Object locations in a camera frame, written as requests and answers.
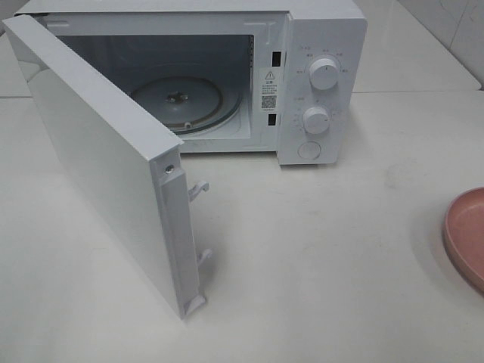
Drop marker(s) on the round white door button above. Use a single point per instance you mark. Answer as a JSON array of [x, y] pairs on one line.
[[310, 150]]

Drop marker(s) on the white microwave knob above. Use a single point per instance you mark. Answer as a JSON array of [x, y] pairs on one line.
[[324, 72], [316, 120]]

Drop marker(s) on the white microwave door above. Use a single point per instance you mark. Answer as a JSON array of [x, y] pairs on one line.
[[124, 160]]

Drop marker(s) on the pink round plate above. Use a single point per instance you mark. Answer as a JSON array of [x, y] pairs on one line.
[[462, 231]]

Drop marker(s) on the glass microwave turntable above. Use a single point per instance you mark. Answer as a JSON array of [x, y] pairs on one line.
[[188, 104]]

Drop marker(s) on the white warning label sticker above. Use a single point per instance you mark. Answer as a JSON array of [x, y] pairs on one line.
[[269, 85]]

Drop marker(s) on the white microwave oven body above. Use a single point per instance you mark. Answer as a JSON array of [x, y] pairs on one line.
[[133, 43]]

